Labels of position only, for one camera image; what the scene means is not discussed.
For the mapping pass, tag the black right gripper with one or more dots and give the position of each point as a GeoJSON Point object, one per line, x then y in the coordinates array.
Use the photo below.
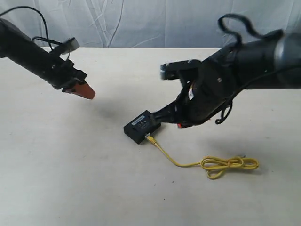
{"type": "Point", "coordinates": [200, 98]}

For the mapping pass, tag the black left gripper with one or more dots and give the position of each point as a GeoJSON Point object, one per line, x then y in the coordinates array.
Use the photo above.
{"type": "Point", "coordinates": [71, 80]}

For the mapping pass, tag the small black box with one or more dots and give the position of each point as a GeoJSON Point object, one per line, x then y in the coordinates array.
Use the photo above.
{"type": "Point", "coordinates": [140, 126]}

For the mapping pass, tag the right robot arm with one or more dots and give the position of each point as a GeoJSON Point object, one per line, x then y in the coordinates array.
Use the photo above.
{"type": "Point", "coordinates": [273, 63]}

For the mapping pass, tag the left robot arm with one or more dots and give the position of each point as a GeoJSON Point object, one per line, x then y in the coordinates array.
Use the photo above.
{"type": "Point", "coordinates": [19, 48]}

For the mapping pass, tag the white backdrop curtain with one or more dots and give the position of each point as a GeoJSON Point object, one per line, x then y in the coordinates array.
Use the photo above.
{"type": "Point", "coordinates": [147, 23]}

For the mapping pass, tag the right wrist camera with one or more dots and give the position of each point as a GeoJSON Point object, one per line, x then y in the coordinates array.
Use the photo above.
{"type": "Point", "coordinates": [183, 70]}

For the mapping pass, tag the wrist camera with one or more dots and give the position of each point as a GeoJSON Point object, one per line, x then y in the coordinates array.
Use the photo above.
{"type": "Point", "coordinates": [183, 70]}
{"type": "Point", "coordinates": [66, 47]}

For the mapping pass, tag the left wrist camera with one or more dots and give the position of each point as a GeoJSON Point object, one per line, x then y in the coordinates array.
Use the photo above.
{"type": "Point", "coordinates": [66, 47]}

